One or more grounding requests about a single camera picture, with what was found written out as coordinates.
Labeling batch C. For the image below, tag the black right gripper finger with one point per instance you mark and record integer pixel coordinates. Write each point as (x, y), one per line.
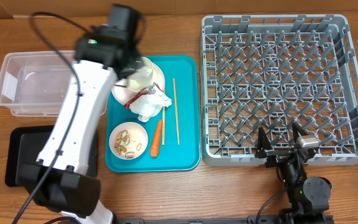
(263, 143)
(298, 131)

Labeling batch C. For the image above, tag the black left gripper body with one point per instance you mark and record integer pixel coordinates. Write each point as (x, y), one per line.
(135, 62)

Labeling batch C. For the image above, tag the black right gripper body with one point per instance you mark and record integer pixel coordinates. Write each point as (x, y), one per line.
(276, 157)

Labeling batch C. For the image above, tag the white cup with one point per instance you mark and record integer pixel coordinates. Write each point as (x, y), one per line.
(143, 77)

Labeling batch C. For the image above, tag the red snack wrapper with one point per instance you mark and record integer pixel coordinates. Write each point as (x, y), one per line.
(151, 89)

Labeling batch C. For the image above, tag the white napkin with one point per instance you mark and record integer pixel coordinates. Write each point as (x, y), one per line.
(149, 105)

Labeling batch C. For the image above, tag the pink bowl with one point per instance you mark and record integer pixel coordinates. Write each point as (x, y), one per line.
(128, 141)

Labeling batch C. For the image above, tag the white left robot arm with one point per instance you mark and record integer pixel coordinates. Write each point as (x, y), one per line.
(58, 178)

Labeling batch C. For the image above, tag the grey dishwasher rack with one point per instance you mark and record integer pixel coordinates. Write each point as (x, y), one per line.
(271, 71)

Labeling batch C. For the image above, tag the clear plastic waste bin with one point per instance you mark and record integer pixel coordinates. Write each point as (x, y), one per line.
(33, 84)

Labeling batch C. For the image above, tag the pink plate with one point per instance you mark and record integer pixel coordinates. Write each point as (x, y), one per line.
(123, 95)

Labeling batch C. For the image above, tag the right wooden chopstick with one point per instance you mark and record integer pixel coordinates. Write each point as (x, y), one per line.
(176, 111)

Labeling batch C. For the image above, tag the wooden chopstick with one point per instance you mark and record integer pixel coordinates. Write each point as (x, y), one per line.
(176, 111)
(163, 126)

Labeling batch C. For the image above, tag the left wooden chopstick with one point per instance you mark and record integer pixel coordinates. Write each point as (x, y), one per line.
(163, 126)

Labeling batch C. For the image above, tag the teal serving tray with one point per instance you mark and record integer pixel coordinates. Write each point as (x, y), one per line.
(172, 157)

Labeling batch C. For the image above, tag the orange carrot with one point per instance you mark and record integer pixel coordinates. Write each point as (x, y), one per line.
(155, 146)

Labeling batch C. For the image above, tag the black plastic tray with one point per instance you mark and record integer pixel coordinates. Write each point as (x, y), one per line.
(26, 143)

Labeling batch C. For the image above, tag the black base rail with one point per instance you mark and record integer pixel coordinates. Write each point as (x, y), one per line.
(197, 221)

